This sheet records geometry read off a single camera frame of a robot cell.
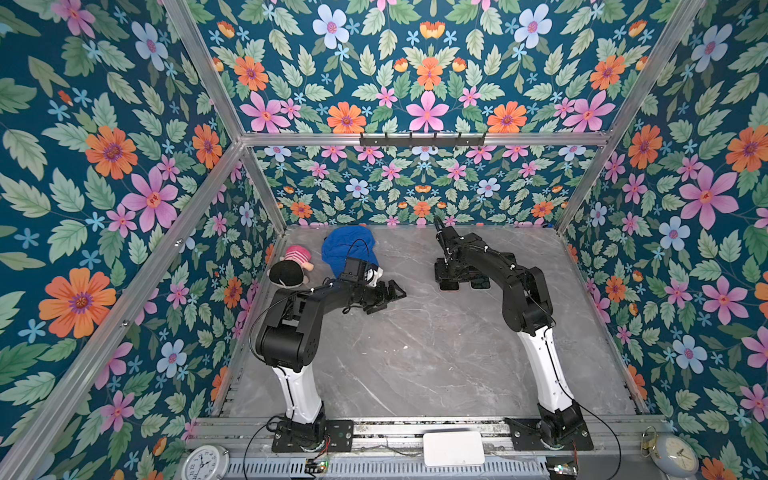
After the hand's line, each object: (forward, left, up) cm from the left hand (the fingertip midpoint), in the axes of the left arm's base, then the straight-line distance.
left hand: (400, 293), depth 92 cm
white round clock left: (-41, +47, -3) cm, 62 cm away
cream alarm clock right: (-46, -61, -2) cm, 76 cm away
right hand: (+10, -17, -7) cm, 21 cm away
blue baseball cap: (+29, +18, -6) cm, 34 cm away
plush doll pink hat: (+11, +37, 0) cm, 38 cm away
